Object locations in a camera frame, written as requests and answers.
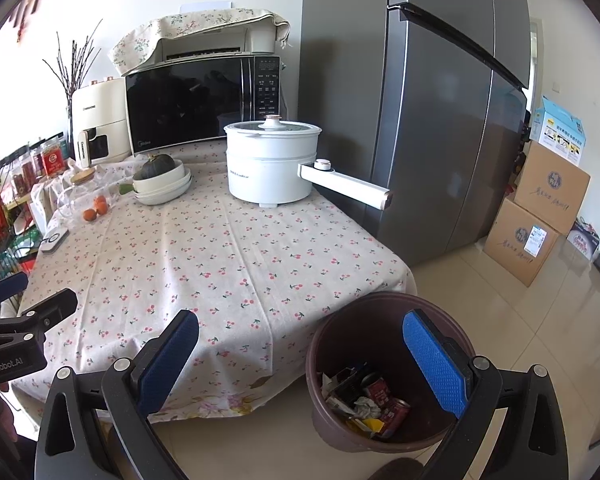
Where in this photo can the green vegetable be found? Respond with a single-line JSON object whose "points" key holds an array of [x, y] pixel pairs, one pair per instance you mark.
{"points": [[126, 189]]}

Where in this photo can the stacked white bowls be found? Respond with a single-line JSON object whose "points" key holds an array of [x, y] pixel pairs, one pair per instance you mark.
{"points": [[162, 191]]}

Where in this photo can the blue white printed box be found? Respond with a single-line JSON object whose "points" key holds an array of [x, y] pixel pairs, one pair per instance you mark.
{"points": [[560, 130]]}

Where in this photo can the glass jar with wooden lid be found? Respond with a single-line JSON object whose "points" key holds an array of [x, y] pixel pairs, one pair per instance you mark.
{"points": [[77, 192]]}

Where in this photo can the small white remote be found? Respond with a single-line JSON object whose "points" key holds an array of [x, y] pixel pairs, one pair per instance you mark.
{"points": [[54, 241]]}

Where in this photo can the red drink can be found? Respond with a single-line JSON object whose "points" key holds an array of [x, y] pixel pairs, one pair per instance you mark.
{"points": [[394, 415], [376, 389]]}

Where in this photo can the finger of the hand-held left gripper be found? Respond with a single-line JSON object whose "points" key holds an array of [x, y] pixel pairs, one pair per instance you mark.
{"points": [[7, 285], [55, 305]]}

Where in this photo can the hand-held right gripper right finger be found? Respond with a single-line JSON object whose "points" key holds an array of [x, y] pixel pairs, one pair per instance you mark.
{"points": [[435, 360]]}

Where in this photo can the cream air fryer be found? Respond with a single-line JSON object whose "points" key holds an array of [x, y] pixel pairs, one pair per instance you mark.
{"points": [[97, 110]]}

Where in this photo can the red wall decoration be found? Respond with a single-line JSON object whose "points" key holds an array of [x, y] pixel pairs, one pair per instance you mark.
{"points": [[27, 10]]}

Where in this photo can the black microwave oven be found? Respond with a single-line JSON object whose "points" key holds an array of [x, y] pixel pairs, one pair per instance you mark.
{"points": [[190, 105]]}

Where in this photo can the clear plastic bag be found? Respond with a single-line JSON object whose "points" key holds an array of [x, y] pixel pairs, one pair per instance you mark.
{"points": [[45, 205]]}

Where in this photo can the large brown cardboard box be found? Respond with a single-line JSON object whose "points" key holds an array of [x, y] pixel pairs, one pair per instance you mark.
{"points": [[510, 250]]}

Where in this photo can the brown plastic bin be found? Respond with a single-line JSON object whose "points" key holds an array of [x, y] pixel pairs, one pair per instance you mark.
{"points": [[360, 320]]}

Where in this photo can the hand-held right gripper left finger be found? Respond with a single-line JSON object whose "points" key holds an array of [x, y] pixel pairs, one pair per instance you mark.
{"points": [[170, 360]]}

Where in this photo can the printer under floral cloth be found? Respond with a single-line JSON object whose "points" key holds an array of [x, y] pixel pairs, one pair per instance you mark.
{"points": [[140, 40]]}

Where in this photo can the floral tablecloth table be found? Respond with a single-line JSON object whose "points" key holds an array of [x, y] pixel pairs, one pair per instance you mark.
{"points": [[230, 270]]}

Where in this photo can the dried bare branches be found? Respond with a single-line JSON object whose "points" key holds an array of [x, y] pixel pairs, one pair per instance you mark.
{"points": [[72, 65]]}

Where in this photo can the grey refrigerator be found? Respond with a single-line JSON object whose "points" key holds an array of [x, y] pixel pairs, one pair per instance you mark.
{"points": [[420, 135]]}

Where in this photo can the small brown cardboard box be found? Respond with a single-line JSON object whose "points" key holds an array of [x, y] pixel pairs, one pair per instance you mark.
{"points": [[550, 185]]}

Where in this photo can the yellow snack packet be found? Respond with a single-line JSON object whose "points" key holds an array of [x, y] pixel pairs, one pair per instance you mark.
{"points": [[365, 425]]}

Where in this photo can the dark green pumpkin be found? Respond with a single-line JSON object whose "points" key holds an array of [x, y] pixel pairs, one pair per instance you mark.
{"points": [[152, 166]]}

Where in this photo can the red label packet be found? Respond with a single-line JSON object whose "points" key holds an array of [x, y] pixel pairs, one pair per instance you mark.
{"points": [[52, 156]]}

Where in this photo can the small dark printed box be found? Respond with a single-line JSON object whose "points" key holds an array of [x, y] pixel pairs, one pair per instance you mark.
{"points": [[584, 242]]}

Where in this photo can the white electric cooking pot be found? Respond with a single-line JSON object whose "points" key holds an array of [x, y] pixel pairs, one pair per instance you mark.
{"points": [[260, 165]]}

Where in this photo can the white printer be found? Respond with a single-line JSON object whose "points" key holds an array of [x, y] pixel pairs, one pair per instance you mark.
{"points": [[215, 42]]}

